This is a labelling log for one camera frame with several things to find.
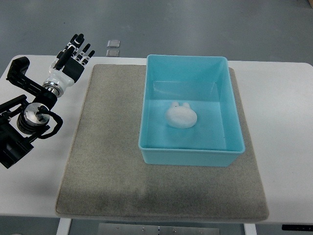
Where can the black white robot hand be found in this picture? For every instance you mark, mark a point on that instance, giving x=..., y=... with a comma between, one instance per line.
x=71, y=61

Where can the white bear toy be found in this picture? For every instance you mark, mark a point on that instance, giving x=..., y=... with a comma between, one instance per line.
x=181, y=116

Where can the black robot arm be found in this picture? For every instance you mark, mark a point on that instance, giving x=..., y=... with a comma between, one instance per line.
x=22, y=122

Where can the blue plastic box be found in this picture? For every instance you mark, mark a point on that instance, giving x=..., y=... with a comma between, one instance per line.
x=205, y=83

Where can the lower floor metal plate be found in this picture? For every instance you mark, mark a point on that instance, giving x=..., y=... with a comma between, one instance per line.
x=112, y=53

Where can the floor metal plate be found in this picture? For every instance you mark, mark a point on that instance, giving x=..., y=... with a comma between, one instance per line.
x=113, y=44
x=112, y=53

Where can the upper floor metal plate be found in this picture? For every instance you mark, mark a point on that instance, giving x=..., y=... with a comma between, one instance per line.
x=113, y=44

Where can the grey felt mat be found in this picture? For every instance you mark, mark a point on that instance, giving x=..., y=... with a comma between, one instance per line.
x=106, y=176

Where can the left white table leg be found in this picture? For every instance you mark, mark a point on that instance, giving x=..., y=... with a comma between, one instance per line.
x=64, y=226

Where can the white table leg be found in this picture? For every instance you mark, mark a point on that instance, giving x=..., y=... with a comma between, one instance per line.
x=64, y=226
x=250, y=229

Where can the right white table leg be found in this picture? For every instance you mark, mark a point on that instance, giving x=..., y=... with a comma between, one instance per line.
x=250, y=229

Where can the black table control panel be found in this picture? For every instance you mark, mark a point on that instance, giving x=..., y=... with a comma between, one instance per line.
x=299, y=228

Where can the metal table base plate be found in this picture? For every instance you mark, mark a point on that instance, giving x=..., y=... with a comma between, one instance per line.
x=129, y=229

